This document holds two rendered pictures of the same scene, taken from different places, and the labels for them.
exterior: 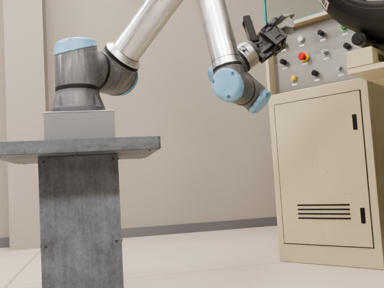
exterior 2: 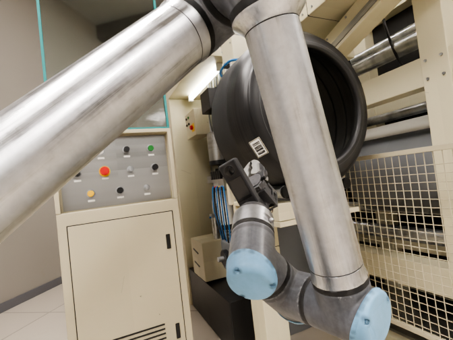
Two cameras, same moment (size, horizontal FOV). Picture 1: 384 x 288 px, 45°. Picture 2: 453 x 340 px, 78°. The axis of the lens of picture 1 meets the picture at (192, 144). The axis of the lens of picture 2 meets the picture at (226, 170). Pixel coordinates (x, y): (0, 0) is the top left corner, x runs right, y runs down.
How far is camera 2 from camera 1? 1.44 m
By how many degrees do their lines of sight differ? 66
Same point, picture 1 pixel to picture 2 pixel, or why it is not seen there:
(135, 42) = (29, 197)
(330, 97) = (142, 217)
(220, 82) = (377, 320)
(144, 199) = not seen: outside the picture
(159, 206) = not seen: outside the picture
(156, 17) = (107, 135)
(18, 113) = not seen: outside the picture
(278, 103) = (73, 224)
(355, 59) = (286, 212)
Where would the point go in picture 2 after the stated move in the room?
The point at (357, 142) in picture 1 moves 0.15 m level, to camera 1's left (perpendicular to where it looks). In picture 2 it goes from (171, 260) to (152, 270)
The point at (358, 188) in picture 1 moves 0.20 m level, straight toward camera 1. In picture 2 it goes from (173, 305) to (199, 315)
